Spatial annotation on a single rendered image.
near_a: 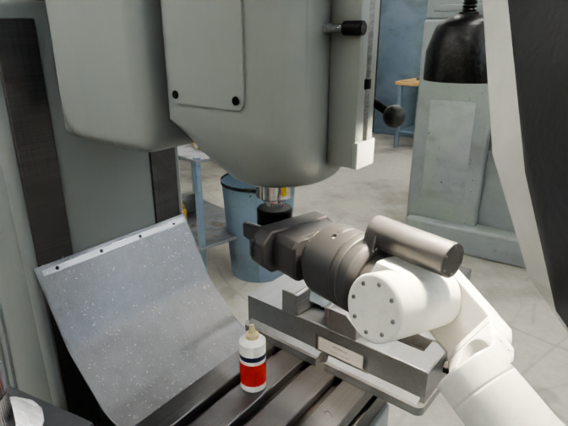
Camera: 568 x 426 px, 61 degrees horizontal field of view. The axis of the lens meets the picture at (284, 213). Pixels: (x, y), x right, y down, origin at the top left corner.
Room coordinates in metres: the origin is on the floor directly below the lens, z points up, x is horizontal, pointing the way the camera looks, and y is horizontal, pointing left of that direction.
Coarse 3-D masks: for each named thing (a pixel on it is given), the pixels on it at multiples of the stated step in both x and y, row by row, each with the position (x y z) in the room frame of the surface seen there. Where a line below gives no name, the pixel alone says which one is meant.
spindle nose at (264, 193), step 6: (258, 192) 0.59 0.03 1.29; (264, 192) 0.59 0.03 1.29; (270, 192) 0.58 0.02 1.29; (276, 192) 0.58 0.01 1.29; (288, 192) 0.59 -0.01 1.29; (264, 198) 0.59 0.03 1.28; (270, 198) 0.58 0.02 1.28; (276, 198) 0.58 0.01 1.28; (282, 198) 0.58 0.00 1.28; (288, 198) 0.59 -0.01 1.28
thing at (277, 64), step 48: (192, 0) 0.54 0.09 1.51; (240, 0) 0.50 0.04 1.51; (288, 0) 0.50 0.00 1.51; (192, 48) 0.54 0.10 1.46; (240, 48) 0.50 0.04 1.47; (288, 48) 0.50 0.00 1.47; (192, 96) 0.55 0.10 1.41; (240, 96) 0.50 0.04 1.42; (288, 96) 0.50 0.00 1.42; (240, 144) 0.52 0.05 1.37; (288, 144) 0.50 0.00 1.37
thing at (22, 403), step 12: (12, 396) 0.36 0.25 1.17; (24, 396) 0.38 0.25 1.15; (24, 408) 0.35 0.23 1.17; (36, 408) 0.35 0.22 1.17; (48, 408) 0.36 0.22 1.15; (60, 408) 0.36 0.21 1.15; (24, 420) 0.33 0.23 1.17; (36, 420) 0.33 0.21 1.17; (48, 420) 0.35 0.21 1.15; (60, 420) 0.35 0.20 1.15; (72, 420) 0.35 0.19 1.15; (84, 420) 0.35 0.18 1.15
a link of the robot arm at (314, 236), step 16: (272, 224) 0.56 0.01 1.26; (288, 224) 0.56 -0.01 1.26; (304, 224) 0.57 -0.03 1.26; (320, 224) 0.57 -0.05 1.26; (336, 224) 0.52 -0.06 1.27; (256, 240) 0.54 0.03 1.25; (272, 240) 0.53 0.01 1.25; (288, 240) 0.52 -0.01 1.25; (304, 240) 0.52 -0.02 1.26; (320, 240) 0.49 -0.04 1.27; (336, 240) 0.48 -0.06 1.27; (256, 256) 0.53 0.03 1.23; (272, 256) 0.53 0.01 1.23; (288, 256) 0.51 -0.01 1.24; (304, 256) 0.49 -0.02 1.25; (320, 256) 0.48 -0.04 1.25; (288, 272) 0.51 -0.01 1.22; (304, 272) 0.49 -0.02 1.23; (320, 272) 0.47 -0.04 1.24; (320, 288) 0.47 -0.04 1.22
